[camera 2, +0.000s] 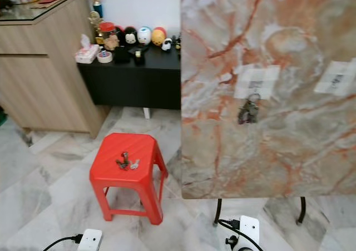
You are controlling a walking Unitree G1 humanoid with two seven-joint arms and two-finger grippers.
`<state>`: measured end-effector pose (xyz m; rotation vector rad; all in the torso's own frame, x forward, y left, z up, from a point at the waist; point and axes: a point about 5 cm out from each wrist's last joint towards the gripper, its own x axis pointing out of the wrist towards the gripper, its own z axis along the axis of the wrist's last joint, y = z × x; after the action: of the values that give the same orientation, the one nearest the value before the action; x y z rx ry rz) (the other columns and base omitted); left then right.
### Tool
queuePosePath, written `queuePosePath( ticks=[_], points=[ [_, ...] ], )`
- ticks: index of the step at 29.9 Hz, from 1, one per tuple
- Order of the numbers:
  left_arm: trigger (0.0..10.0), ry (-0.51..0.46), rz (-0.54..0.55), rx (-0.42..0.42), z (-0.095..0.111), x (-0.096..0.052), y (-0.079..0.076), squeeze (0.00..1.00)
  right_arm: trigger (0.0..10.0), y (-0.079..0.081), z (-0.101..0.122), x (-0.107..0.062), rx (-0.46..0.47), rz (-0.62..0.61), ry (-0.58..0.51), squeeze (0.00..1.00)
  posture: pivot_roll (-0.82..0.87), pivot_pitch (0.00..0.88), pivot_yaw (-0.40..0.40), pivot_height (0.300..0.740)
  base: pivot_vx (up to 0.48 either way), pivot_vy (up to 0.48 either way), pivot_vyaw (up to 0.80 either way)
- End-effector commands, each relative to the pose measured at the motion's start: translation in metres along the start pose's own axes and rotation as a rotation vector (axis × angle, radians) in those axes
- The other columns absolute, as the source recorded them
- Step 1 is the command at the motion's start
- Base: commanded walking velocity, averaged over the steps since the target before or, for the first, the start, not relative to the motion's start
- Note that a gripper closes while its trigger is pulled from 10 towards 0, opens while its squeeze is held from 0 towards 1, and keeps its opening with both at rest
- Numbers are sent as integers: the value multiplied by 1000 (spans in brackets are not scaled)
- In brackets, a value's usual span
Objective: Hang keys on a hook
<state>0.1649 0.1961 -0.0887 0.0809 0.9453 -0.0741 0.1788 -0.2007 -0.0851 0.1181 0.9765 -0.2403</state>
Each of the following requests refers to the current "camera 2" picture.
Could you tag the white blue round plush toy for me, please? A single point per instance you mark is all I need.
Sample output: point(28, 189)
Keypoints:
point(144, 35)

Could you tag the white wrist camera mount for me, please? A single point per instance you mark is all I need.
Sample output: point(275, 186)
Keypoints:
point(90, 240)
point(249, 230)

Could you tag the black round plush toy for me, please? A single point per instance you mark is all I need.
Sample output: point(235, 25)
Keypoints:
point(130, 35)

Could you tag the white tape roll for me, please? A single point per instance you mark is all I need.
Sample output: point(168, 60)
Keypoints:
point(104, 57)

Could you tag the jar with red lid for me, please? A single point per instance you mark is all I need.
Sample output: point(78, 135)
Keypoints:
point(108, 30)

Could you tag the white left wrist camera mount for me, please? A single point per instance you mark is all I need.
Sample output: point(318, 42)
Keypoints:
point(90, 240)

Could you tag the small black white figurine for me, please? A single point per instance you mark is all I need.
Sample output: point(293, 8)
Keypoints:
point(166, 44)

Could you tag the white adhesive hook pad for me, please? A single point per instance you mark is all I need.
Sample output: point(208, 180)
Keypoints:
point(257, 78)
point(336, 78)

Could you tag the red plastic stool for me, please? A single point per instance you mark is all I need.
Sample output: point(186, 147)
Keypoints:
point(128, 178)

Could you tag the pink white tissue box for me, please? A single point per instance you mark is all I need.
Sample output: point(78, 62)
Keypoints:
point(87, 53)

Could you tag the black metal table leg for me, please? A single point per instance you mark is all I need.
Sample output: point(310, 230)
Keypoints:
point(303, 209)
point(217, 212)

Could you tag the light wooden cabinet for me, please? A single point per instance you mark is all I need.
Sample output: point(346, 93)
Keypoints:
point(44, 78)

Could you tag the small key bunch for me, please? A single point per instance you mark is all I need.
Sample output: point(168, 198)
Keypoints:
point(124, 162)

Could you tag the marble pattern folding table top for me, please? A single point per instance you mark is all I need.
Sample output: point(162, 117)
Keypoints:
point(272, 151)

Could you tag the yellow round plush toy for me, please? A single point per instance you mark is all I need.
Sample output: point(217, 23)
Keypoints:
point(158, 36)

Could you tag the white sideboard leg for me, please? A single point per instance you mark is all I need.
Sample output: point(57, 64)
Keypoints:
point(146, 113)

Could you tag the black low sideboard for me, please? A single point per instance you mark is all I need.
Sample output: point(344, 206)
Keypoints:
point(133, 87)

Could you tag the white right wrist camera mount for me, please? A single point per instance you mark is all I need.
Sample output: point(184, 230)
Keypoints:
point(249, 230)

